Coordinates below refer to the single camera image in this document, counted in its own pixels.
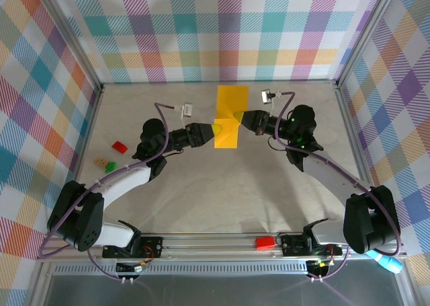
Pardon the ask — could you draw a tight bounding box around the wide aluminium base rail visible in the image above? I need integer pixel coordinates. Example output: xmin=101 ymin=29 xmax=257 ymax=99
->
xmin=36 ymin=231 xmax=409 ymax=263

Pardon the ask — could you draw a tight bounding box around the grey metal sheet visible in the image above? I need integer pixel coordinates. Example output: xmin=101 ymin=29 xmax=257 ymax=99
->
xmin=43 ymin=274 xmax=406 ymax=306

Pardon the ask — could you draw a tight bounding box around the red rectangular block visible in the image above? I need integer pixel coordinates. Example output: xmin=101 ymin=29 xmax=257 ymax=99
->
xmin=255 ymin=237 xmax=277 ymax=251

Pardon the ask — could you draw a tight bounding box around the slotted grey cable duct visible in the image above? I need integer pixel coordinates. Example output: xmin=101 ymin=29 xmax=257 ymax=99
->
xmin=50 ymin=264 xmax=409 ymax=276

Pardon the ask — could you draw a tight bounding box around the thin aluminium table rail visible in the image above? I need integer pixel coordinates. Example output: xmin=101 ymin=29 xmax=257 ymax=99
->
xmin=100 ymin=79 xmax=339 ymax=85

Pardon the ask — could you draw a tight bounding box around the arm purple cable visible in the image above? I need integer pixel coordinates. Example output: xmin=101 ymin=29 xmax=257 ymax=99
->
xmin=268 ymin=91 xmax=403 ymax=282
xmin=39 ymin=102 xmax=185 ymax=282

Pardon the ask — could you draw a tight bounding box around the checked fabric panel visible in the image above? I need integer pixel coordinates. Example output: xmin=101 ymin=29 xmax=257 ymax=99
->
xmin=0 ymin=0 xmax=101 ymax=306
xmin=339 ymin=0 xmax=430 ymax=306
xmin=53 ymin=0 xmax=384 ymax=84

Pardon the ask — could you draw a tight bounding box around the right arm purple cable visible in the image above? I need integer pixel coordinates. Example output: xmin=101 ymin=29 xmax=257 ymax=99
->
xmin=268 ymin=91 xmax=403 ymax=282

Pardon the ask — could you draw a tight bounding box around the aluminium corner post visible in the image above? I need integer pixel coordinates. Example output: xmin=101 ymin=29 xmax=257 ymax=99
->
xmin=335 ymin=0 xmax=401 ymax=89
xmin=33 ymin=0 xmax=104 ymax=89

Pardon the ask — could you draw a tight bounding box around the light blue cylinder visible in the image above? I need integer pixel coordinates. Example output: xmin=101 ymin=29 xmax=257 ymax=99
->
xmin=365 ymin=250 xmax=403 ymax=273

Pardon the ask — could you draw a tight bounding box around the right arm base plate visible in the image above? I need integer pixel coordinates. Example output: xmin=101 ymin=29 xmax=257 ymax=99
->
xmin=281 ymin=234 xmax=343 ymax=257

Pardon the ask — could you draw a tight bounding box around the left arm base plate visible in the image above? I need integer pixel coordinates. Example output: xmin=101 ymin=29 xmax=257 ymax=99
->
xmin=102 ymin=235 xmax=165 ymax=260

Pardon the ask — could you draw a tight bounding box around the aluminium side rail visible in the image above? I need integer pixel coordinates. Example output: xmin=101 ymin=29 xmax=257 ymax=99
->
xmin=335 ymin=85 xmax=384 ymax=233
xmin=60 ymin=85 xmax=105 ymax=235

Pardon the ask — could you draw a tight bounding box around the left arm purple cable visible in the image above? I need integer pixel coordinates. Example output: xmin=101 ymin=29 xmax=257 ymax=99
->
xmin=39 ymin=102 xmax=185 ymax=282

